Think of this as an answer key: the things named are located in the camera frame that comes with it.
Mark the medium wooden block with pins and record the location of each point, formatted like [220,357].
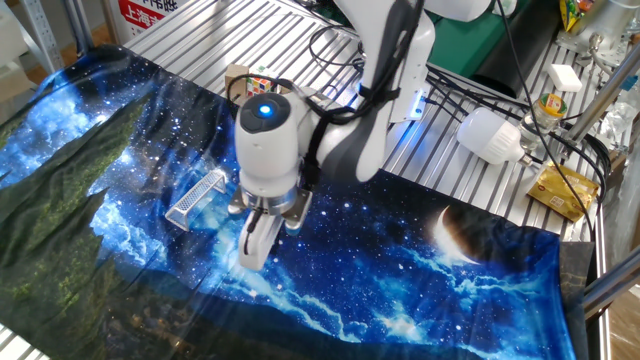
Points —
[235,77]

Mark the glass jar yellow lid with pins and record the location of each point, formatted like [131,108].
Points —
[545,117]

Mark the perforated metal shelf upright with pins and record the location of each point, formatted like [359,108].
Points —
[42,30]

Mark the galaxy print cloth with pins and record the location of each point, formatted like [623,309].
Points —
[375,270]

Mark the green mat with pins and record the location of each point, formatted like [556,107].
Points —
[460,45]

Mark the white mini soccer goal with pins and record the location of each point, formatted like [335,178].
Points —
[192,200]

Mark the white LED light bulb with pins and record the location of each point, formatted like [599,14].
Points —
[487,135]

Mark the yellow snack packet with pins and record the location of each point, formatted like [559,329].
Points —
[570,15]

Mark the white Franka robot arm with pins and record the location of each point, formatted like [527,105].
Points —
[267,150]

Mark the red white sign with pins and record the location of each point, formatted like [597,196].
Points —
[140,15]

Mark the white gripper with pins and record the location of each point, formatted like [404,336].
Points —
[257,245]

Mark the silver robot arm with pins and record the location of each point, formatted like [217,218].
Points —
[612,20]

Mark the black roll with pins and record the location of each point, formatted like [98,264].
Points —
[520,50]

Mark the aluminium frame bar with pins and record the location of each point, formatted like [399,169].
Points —
[612,287]
[605,92]

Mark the silver wrist bracket blue knobs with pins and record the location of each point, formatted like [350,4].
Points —
[300,205]

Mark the Rubik's cube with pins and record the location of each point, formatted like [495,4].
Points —
[260,86]

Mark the white rectangular block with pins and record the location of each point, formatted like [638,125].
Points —
[565,77]

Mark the gold foil packet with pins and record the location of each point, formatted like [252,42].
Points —
[562,190]

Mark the clear plastic bag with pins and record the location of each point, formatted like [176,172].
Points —
[620,122]

